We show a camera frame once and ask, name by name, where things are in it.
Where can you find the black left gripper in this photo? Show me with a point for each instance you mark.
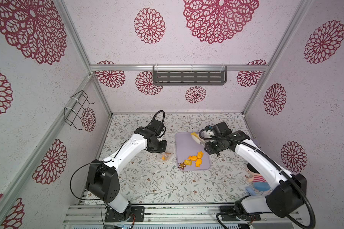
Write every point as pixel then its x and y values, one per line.
pixel 164 143

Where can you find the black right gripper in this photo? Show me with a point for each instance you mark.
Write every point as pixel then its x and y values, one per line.
pixel 212 148

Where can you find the clear resealable bag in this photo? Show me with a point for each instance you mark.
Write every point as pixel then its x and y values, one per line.
pixel 169 152

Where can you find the orange candy-shaped cookie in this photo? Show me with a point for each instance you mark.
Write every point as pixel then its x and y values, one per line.
pixel 200 155

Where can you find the orange fish cookie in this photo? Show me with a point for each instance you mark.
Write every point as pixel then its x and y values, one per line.
pixel 198 162
pixel 193 158

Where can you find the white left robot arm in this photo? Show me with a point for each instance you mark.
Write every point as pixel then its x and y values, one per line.
pixel 103 181

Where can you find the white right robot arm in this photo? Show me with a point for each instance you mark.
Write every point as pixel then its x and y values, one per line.
pixel 283 198

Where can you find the star chocolate cookie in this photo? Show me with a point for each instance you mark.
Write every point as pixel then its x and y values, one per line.
pixel 181 165

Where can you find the lavender plastic tray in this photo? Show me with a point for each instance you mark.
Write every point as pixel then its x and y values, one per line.
pixel 185 147

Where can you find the yellow waffle square cookie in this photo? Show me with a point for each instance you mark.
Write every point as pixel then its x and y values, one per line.
pixel 188 162

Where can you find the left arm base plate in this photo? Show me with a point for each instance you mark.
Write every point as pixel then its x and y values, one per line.
pixel 131 214

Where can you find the grey slotted wall shelf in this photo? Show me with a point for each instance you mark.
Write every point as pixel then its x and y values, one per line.
pixel 189 78

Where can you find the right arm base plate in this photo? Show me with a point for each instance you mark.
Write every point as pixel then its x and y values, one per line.
pixel 240 214

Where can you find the black wire wall rack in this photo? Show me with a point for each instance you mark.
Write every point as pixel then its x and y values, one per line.
pixel 80 115

